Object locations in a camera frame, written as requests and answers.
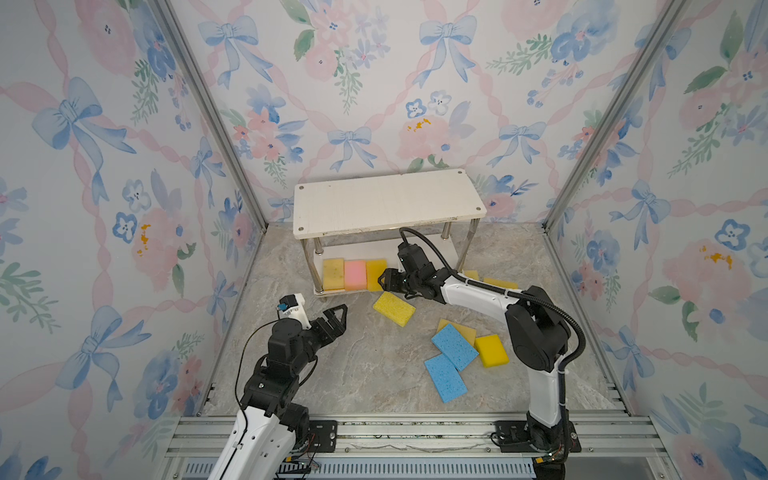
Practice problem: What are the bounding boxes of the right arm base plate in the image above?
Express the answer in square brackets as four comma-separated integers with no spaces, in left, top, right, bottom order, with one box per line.
[490,420,582,455]

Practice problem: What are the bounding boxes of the lower blue sponge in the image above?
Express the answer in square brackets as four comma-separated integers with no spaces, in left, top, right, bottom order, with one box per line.
[424,354,468,403]

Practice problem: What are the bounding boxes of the white two-tier shelf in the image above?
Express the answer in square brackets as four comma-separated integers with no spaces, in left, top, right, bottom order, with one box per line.
[293,169,487,297]

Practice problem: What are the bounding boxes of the right aluminium frame post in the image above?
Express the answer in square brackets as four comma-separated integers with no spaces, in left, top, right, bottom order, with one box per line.
[542,0,689,233]

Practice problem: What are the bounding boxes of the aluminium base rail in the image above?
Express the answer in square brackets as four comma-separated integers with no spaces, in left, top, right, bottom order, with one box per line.
[157,410,673,480]

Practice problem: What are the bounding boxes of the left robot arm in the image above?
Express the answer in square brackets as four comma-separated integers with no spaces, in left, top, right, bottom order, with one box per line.
[209,295,348,479]

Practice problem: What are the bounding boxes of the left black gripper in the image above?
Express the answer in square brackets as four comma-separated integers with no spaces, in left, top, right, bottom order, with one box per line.
[289,302,344,379]

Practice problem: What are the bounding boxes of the bright yellow sponge right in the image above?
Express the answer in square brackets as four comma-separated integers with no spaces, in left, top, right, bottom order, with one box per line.
[474,335,509,368]

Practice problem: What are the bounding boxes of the yellow sponge under blue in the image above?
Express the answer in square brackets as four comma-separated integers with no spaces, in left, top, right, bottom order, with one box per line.
[436,319,477,346]

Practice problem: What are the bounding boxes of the dark yellow sponge centre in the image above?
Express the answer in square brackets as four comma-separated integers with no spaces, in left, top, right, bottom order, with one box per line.
[483,277,519,290]

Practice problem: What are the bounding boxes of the aluminium frame post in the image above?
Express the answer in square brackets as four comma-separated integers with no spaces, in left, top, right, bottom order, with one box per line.
[148,0,268,234]
[542,0,689,233]

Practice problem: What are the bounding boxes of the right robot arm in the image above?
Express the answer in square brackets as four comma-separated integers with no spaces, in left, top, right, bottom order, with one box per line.
[378,241,586,462]

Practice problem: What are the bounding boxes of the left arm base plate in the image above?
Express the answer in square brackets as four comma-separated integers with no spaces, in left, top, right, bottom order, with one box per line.
[292,420,339,454]

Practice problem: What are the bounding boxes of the left aluminium frame post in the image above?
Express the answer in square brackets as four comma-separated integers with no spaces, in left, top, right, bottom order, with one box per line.
[148,0,268,234]

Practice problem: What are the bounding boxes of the upper blue sponge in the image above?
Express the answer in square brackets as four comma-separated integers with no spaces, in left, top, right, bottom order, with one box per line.
[432,325,479,372]

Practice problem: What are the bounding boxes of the yellow sponge beside pink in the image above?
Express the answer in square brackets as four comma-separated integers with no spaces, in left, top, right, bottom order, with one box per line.
[373,292,416,327]

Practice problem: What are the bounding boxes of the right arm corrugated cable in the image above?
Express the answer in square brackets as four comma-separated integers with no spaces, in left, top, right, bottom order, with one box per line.
[398,227,587,373]

